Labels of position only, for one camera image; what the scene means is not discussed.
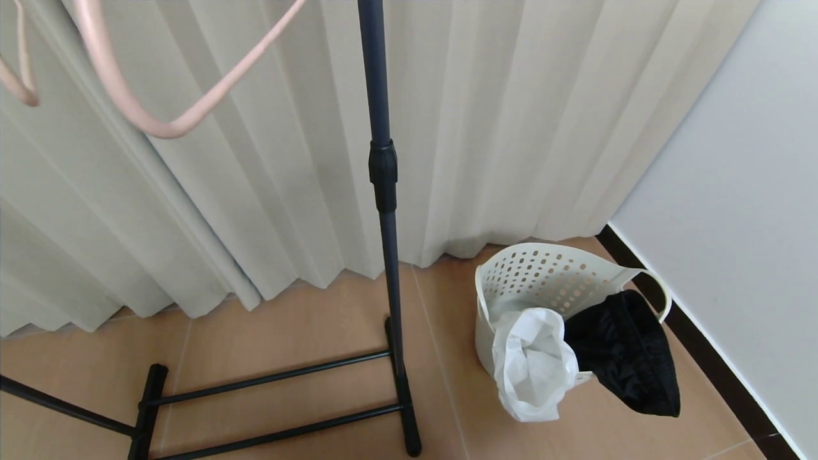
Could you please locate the white printed t-shirt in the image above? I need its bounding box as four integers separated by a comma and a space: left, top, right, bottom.
492, 308, 594, 423

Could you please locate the pink clothes hanger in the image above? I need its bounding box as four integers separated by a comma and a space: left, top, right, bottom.
0, 0, 40, 107
72, 0, 307, 139

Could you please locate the white laundry basket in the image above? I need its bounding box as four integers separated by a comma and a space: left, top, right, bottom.
474, 242, 672, 384

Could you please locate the black clothes rack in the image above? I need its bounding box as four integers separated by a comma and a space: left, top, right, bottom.
0, 0, 422, 460

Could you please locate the beige curtain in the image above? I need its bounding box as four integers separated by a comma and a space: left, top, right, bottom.
0, 0, 761, 338

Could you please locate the black garment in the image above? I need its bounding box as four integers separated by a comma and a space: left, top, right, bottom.
565, 289, 681, 418

